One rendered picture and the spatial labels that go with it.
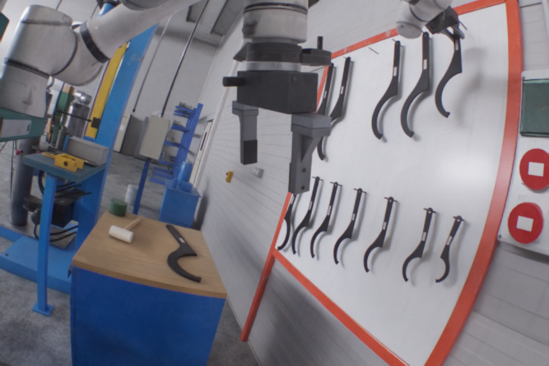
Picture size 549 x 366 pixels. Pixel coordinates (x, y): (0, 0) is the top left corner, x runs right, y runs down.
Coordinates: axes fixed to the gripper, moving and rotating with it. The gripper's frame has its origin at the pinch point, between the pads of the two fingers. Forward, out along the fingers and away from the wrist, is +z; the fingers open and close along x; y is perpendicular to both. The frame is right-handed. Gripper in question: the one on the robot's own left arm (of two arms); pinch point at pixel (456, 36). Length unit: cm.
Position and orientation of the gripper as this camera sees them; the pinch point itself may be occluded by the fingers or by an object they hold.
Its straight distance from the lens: 123.1
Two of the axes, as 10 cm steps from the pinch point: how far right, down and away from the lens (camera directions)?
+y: 2.4, -9.6, 1.5
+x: -4.1, 0.4, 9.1
